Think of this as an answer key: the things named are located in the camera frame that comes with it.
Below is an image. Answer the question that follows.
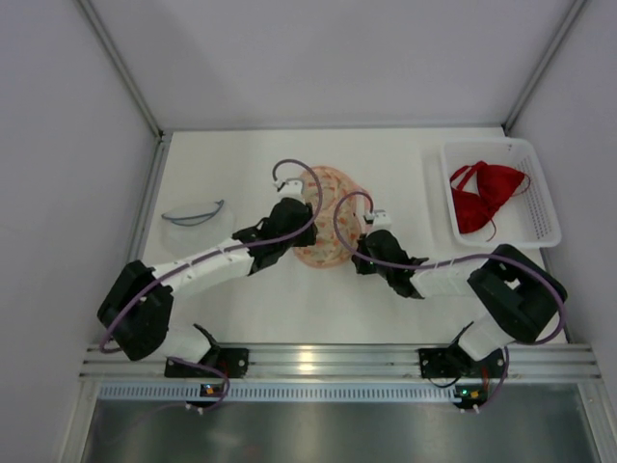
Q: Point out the clear plastic dome insert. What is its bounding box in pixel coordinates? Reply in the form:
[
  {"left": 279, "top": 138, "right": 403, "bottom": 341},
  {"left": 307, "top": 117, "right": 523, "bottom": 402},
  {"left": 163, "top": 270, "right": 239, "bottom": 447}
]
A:
[{"left": 160, "top": 200, "right": 235, "bottom": 258}]

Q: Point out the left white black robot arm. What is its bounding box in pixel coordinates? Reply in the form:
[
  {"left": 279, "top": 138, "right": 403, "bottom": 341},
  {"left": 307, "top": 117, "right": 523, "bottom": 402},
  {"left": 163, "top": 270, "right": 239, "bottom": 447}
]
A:
[{"left": 97, "top": 197, "right": 323, "bottom": 364}]

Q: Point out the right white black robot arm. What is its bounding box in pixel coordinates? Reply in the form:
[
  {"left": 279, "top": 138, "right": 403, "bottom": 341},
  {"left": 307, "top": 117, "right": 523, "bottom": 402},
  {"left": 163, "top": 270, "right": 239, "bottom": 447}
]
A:
[{"left": 352, "top": 230, "right": 568, "bottom": 367}]

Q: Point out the pink floral mesh laundry bag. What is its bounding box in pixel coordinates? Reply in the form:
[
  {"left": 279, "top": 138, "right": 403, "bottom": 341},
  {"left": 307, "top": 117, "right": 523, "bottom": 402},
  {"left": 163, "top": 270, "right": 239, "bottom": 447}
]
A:
[{"left": 293, "top": 166, "right": 369, "bottom": 269}]

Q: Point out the purple cable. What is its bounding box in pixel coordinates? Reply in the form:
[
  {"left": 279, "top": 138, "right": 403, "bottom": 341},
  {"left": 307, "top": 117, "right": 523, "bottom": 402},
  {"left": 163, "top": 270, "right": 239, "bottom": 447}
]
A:
[
  {"left": 99, "top": 158, "right": 323, "bottom": 411},
  {"left": 333, "top": 191, "right": 566, "bottom": 411}
]

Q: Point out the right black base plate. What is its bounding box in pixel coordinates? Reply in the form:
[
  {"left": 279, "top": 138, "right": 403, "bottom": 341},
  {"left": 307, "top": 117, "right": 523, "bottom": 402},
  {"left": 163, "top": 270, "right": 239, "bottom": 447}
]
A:
[{"left": 417, "top": 344, "right": 506, "bottom": 379}]

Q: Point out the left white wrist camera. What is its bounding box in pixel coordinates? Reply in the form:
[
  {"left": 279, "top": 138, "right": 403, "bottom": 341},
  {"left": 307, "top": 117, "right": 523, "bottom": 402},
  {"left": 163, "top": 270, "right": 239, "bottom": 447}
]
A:
[{"left": 274, "top": 177, "right": 305, "bottom": 202}]

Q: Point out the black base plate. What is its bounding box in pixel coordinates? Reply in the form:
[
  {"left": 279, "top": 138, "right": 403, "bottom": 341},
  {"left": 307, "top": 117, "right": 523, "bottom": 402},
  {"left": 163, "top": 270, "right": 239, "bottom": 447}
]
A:
[
  {"left": 164, "top": 347, "right": 250, "bottom": 379},
  {"left": 417, "top": 344, "right": 506, "bottom": 379}
]

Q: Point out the red bra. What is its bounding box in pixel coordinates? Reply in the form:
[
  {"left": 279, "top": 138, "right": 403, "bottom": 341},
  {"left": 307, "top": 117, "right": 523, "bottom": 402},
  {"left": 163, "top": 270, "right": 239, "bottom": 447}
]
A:
[{"left": 449, "top": 161, "right": 531, "bottom": 242}]

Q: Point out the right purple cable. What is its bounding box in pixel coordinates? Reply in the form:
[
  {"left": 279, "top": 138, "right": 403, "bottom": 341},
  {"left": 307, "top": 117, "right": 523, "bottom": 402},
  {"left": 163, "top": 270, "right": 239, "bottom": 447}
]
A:
[{"left": 333, "top": 191, "right": 566, "bottom": 411}]

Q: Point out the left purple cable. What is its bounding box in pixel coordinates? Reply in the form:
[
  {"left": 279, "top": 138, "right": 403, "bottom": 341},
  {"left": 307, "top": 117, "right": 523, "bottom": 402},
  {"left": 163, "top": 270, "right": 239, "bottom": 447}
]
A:
[{"left": 99, "top": 158, "right": 323, "bottom": 411}]

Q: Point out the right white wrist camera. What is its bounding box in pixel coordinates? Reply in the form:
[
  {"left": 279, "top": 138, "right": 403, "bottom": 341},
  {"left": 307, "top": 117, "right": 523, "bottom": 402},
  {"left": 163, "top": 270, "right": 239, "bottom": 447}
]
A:
[{"left": 362, "top": 209, "right": 392, "bottom": 233}]

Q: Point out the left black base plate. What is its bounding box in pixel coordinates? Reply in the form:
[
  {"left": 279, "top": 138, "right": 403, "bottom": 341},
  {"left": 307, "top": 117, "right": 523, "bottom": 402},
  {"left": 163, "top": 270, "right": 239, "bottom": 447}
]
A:
[{"left": 164, "top": 347, "right": 250, "bottom": 379}]

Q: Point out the grey slotted cable duct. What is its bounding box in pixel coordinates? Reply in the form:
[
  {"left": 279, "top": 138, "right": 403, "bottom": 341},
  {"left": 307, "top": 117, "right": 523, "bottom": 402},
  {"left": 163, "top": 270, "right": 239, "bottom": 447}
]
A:
[{"left": 98, "top": 382, "right": 486, "bottom": 403}]

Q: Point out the white plastic basket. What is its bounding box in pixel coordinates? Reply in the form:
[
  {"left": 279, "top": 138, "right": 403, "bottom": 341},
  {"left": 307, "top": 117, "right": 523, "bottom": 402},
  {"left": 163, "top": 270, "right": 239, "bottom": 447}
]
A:
[{"left": 441, "top": 137, "right": 561, "bottom": 249}]

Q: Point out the aluminium mounting rail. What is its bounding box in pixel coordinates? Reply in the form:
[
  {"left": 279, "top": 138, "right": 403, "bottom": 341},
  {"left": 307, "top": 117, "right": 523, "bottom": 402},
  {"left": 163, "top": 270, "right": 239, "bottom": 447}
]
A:
[{"left": 79, "top": 343, "right": 602, "bottom": 384}]

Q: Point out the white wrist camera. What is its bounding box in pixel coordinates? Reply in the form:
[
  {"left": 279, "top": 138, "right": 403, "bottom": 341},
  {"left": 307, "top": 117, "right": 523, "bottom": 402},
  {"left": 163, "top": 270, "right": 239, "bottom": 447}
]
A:
[
  {"left": 362, "top": 209, "right": 392, "bottom": 233},
  {"left": 274, "top": 177, "right": 305, "bottom": 202}
]

